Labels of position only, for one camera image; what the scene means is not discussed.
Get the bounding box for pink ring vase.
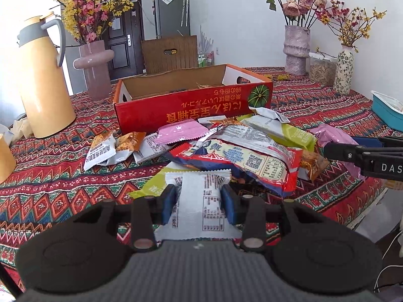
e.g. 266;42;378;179
73;40;115;101

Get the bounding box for clear biscuit packet foreground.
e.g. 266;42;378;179
115;131;147;162

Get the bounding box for white oat crisp packet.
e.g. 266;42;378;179
84;131;116;170

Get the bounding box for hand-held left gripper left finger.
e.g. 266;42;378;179
73;184;177;253

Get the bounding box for white dried pampas grass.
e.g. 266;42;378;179
198;25;215;54

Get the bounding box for speckled floral vase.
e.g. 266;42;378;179
333;46;355;95

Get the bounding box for white grey snack packet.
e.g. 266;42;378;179
249;107;292;123

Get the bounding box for red cardboard box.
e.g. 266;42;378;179
113;64;274;136

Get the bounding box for white cable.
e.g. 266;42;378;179
373;223;403;293

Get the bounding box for pink snack packet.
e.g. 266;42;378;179
310;124;366;180
154;120;210;145

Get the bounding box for white folded umbrella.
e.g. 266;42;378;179
180;0;190;27

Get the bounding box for purple textured vase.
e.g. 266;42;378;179
283;25;312;76

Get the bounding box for white silver snack packet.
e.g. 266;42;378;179
134;134;177;164

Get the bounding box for orange snack packet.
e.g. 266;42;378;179
297;149;330;181

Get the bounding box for yellow red berry branches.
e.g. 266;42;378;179
321;0;388;53

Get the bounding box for grey refrigerator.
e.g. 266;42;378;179
153;0;191;38

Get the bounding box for clear seed container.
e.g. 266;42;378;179
308;51;338;87

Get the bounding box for teal tray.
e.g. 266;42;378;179
371;90;403;129

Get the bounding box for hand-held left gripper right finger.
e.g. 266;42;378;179
220;184;325;253

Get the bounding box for yellow thermos jug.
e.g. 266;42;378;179
16;15;77;139

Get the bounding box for lime green snack packet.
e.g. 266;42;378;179
239;113;318;152

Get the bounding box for dark brown door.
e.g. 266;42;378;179
102;2;145;80

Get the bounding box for yellow green snack packet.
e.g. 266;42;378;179
127;165;183;200

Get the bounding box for pink yellow blossom branches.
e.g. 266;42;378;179
35;0;167;47

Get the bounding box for yellow cup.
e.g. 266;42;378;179
0;134;17;183

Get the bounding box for small rack with bottles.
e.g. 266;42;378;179
198;52;215;68

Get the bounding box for white plastic bags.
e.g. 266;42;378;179
0;113;32;145

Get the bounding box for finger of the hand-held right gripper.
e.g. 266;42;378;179
324;141;367;166
351;136;403;155

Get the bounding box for dusty pink roses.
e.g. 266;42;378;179
256;0;339;31

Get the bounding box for red blue snack packet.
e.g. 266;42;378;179
165;124;303;199

